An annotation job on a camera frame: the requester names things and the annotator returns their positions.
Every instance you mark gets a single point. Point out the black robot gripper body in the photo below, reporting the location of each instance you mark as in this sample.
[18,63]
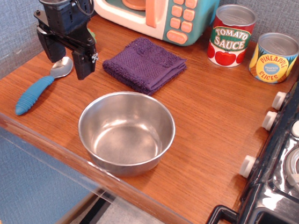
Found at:
[67,20]

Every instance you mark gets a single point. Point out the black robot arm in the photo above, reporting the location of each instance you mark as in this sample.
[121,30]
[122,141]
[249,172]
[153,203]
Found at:
[62,25]

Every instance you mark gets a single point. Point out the purple folded towel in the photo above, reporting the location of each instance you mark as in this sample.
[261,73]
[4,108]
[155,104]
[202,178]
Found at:
[144,66]

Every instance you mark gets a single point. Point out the white stove knob upper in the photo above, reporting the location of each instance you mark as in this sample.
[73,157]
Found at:
[278,100]

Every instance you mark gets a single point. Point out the pineapple slices can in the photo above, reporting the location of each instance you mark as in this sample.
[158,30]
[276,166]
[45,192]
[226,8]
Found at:
[274,57]

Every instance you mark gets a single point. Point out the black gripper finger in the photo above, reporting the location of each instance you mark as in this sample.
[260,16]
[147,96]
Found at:
[53,49]
[84,64]

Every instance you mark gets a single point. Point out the white stove knob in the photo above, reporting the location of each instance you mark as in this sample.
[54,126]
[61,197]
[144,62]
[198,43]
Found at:
[247,166]
[269,120]
[278,100]

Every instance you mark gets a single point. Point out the blue handled metal spoon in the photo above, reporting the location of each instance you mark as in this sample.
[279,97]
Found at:
[61,68]

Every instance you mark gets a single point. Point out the white stove knob middle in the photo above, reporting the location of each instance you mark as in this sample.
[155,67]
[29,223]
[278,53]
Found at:
[269,120]

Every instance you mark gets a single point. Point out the stainless steel pot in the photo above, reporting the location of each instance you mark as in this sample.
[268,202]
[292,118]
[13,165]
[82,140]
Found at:
[126,133]

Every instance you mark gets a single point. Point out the tomato sauce can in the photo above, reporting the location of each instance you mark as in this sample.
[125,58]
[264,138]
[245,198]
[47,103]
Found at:
[230,36]

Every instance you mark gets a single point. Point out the toy microwave oven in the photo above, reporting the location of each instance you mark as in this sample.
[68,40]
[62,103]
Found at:
[180,22]

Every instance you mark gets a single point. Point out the red toy strawberry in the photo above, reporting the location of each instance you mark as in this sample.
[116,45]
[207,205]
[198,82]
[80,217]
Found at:
[93,34]

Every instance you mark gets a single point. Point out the white stove knob lower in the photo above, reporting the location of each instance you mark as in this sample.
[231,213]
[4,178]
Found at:
[247,166]

